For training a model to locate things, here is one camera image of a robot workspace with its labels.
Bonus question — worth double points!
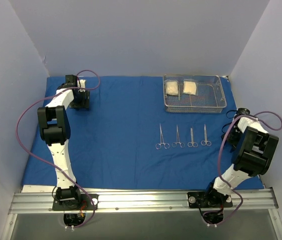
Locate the small steel scissors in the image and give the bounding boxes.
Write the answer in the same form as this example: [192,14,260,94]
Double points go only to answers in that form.
[201,125,212,146]

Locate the steel forceps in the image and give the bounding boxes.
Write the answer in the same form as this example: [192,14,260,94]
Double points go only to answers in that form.
[187,127,198,148]
[155,124,170,150]

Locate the metal mesh instrument tray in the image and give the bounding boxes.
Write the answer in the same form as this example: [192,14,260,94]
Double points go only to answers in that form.
[163,75,227,114]

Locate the white gauze pack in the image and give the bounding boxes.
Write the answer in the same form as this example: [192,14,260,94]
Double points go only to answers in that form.
[183,79,197,95]
[165,79,179,96]

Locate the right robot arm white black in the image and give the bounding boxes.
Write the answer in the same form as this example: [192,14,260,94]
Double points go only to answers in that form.
[202,108,279,207]

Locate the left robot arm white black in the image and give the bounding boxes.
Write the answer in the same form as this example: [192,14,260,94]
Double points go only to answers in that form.
[37,75,89,210]

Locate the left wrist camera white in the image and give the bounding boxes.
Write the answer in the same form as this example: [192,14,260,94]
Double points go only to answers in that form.
[77,79,86,93]

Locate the black thin cable right wrist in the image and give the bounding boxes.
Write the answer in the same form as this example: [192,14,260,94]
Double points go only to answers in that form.
[221,109,239,136]

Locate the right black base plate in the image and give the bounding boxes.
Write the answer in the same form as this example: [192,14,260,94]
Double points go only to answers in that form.
[187,191,233,209]

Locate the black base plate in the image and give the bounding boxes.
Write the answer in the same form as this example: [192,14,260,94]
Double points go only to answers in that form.
[52,193,99,211]
[187,191,233,209]

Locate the aluminium front rail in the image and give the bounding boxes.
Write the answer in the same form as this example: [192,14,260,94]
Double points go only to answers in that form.
[8,188,278,214]

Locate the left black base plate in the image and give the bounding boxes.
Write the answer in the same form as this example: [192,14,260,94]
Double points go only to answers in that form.
[52,193,99,211]

